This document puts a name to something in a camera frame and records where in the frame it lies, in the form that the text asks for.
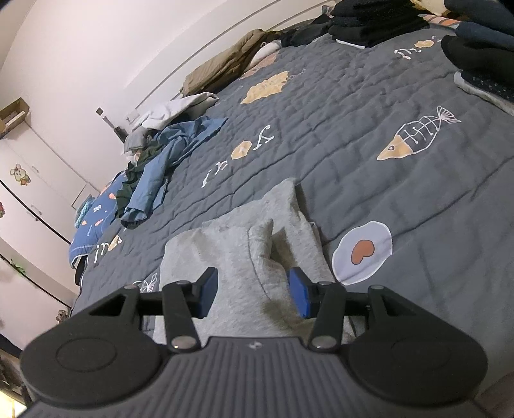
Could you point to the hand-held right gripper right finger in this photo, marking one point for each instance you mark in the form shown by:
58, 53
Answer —
298, 293

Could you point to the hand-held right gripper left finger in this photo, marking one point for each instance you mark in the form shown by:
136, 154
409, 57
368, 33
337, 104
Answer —
209, 293

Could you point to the grey long-sleeved shirt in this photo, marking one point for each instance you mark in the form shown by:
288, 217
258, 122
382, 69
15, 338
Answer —
241, 249

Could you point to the stack of black folded clothes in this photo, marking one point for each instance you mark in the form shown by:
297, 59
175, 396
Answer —
373, 24

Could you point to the blue shirt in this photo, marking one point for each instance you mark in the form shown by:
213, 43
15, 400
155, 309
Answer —
152, 177

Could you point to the blue patterned pillow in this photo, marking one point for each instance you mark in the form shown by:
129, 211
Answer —
90, 233

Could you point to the dark green garment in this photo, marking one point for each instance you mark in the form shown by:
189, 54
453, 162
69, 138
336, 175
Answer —
130, 179

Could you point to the teal knitted item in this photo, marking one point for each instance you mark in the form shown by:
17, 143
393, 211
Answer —
83, 213

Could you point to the black coat stand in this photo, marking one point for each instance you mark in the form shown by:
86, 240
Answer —
40, 280

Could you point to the light grey garment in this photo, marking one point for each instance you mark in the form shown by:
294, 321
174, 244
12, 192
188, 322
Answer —
134, 140

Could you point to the black bottle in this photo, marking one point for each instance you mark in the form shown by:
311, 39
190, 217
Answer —
121, 133

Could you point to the grey quilted bedspread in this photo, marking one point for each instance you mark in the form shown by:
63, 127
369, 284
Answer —
361, 120

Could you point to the white garment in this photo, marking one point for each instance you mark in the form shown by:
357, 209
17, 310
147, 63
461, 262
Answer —
176, 108

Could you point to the white wardrobe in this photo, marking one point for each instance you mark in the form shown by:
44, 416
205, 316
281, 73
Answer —
40, 189

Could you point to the white headboard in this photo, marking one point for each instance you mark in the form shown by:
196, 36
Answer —
168, 90

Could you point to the cartoon animal sticker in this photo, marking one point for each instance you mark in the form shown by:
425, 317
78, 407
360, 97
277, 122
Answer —
20, 175

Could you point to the khaki pants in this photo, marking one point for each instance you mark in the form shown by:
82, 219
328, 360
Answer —
225, 66

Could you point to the white folded cloth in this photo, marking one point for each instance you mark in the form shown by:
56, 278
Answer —
265, 52

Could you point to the crumpled black garment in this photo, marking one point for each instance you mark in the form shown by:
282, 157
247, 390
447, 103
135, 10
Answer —
305, 34

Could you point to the cardboard box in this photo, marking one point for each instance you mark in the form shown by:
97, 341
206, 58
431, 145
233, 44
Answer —
14, 114

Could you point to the dark dotted garment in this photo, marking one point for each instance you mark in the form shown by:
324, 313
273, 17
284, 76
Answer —
492, 84

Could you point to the navy folded garment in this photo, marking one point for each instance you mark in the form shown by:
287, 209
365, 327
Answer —
486, 32

